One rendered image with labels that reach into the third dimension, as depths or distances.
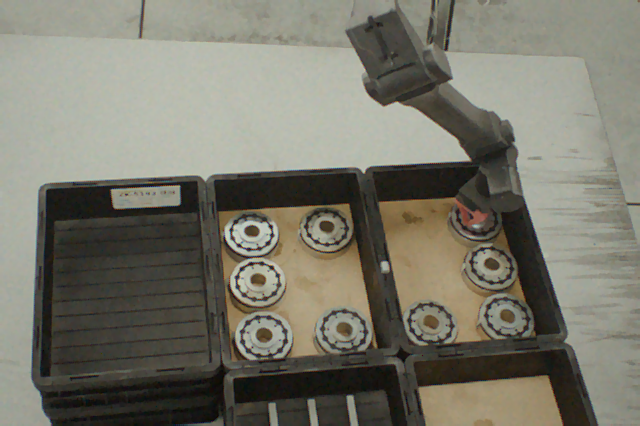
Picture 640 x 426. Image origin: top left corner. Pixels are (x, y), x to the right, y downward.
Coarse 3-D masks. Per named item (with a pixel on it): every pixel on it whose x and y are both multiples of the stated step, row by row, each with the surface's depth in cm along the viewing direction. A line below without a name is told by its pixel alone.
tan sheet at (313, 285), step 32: (224, 224) 177; (288, 224) 178; (352, 224) 180; (224, 256) 173; (288, 256) 174; (352, 256) 176; (288, 288) 170; (320, 288) 171; (352, 288) 171; (288, 320) 166
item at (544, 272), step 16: (368, 176) 174; (368, 192) 172; (528, 224) 172; (384, 240) 166; (384, 256) 164; (544, 272) 166; (560, 320) 160; (400, 336) 156; (528, 336) 158; (544, 336) 158; (560, 336) 158; (400, 352) 155; (416, 352) 154; (432, 352) 154
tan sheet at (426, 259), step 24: (384, 216) 182; (408, 216) 182; (432, 216) 183; (408, 240) 179; (432, 240) 180; (456, 240) 180; (504, 240) 181; (408, 264) 176; (432, 264) 176; (456, 264) 177; (408, 288) 173; (432, 288) 173; (456, 288) 174; (456, 312) 171
